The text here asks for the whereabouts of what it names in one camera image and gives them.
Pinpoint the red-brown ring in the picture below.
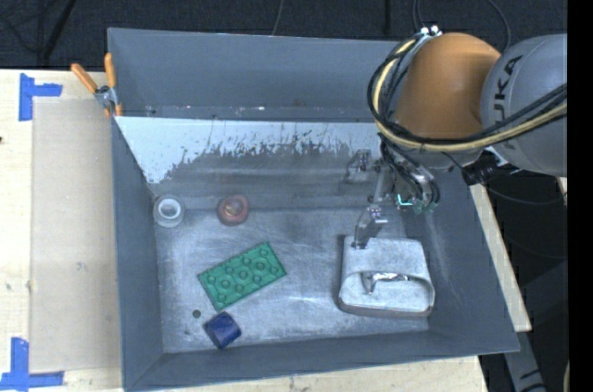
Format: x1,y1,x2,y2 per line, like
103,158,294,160
216,194,250,227

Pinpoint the pale cardboard board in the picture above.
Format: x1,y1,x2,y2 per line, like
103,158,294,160
28,96,123,375

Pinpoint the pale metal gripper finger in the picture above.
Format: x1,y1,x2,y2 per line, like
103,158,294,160
351,205,389,250
341,148,372,185

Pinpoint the clear tape roll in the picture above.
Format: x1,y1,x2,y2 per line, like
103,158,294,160
152,194,187,229

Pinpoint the dark green flat block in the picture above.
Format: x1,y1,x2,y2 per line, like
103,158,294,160
196,241,288,313

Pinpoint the white handled scrubbing block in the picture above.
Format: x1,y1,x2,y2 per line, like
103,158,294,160
336,234,436,319

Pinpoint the grey metal bin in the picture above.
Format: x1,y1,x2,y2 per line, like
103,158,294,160
106,27,523,392

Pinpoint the blue cup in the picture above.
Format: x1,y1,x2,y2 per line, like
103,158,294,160
204,310,243,350

